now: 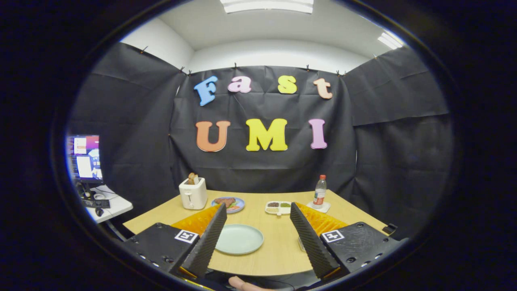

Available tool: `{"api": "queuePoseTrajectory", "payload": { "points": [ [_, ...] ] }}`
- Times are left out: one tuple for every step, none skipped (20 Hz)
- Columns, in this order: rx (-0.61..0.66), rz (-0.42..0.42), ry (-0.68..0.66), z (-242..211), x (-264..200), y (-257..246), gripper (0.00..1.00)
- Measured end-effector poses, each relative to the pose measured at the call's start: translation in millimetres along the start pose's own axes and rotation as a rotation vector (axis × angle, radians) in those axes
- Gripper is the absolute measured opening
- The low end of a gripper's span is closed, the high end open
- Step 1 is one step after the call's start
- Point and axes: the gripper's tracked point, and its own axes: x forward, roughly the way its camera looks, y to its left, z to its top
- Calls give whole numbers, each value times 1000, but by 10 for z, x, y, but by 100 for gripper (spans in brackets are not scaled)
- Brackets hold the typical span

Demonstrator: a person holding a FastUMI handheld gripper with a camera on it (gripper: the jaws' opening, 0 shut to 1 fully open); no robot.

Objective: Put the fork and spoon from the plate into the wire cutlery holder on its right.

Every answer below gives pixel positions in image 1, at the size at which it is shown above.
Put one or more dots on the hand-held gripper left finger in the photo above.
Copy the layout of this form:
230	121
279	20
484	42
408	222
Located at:
206	242

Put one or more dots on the small ceiling light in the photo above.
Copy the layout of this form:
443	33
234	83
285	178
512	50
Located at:
390	40

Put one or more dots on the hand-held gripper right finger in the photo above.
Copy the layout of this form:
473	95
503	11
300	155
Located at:
309	242

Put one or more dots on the white square coaster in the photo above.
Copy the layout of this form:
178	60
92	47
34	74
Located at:
324	209

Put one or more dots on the white divided dish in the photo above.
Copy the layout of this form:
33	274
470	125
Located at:
276	208

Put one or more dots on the computer monitor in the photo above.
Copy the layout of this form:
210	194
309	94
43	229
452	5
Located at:
85	159

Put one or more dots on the brown toast slice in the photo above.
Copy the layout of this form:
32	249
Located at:
193	178

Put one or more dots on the black table clamp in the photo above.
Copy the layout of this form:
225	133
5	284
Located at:
389	229

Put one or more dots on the brown steak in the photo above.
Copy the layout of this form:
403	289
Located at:
224	201

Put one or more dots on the black backdrop cloth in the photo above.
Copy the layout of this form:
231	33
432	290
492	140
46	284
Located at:
262	169

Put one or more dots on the long ceiling light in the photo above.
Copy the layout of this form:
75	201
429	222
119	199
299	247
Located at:
266	6

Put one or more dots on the black computer mouse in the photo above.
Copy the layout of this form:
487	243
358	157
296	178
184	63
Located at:
99	211

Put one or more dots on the white side desk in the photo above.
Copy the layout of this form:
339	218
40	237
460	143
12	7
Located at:
119	204

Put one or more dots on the clear plastic water bottle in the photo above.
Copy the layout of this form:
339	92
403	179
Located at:
319	194

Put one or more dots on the pale green plate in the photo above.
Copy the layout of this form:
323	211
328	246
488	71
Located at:
242	239

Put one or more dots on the white toaster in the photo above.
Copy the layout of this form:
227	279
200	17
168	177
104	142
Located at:
194	196

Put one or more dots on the black keyboard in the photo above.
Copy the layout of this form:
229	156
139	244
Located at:
96	203

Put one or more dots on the blue plate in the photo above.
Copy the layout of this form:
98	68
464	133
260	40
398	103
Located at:
239	207

